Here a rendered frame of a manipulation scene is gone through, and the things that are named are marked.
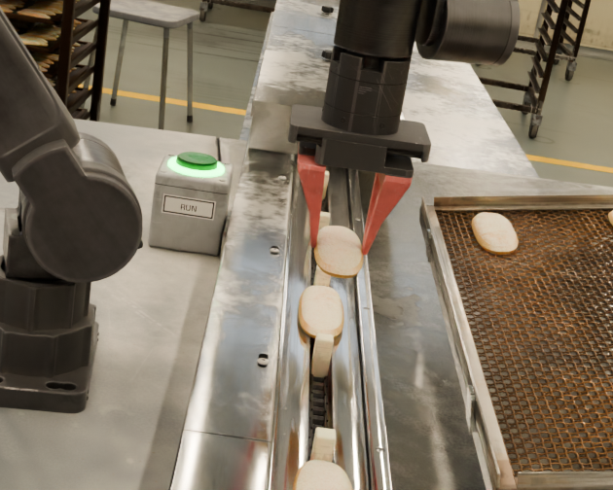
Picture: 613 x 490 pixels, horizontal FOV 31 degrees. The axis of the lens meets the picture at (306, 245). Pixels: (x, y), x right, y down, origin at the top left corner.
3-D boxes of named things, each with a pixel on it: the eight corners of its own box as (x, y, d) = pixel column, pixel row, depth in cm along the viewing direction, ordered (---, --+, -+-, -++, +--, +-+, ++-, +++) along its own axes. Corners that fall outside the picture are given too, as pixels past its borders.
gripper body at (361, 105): (288, 126, 86) (303, 30, 83) (419, 145, 86) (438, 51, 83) (286, 150, 79) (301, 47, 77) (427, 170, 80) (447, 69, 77)
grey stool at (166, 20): (162, 142, 425) (175, 23, 409) (74, 122, 432) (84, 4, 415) (193, 122, 459) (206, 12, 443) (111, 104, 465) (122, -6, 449)
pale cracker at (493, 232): (466, 217, 108) (466, 206, 107) (506, 217, 108) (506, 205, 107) (481, 255, 98) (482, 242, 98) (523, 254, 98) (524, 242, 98)
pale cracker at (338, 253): (313, 227, 90) (315, 215, 90) (360, 234, 90) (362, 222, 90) (312, 275, 81) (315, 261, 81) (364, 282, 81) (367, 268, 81)
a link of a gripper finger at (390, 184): (301, 227, 89) (318, 114, 85) (390, 240, 89) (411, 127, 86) (300, 260, 82) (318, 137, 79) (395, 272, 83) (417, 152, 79)
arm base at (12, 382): (-14, 326, 87) (-44, 402, 76) (-8, 230, 84) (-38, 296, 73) (97, 337, 88) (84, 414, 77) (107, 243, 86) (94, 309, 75)
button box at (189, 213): (152, 250, 116) (163, 149, 112) (227, 262, 116) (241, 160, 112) (140, 281, 108) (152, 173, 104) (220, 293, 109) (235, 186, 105)
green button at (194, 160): (177, 163, 110) (179, 149, 110) (217, 170, 111) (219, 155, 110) (172, 176, 107) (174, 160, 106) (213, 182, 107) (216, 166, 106)
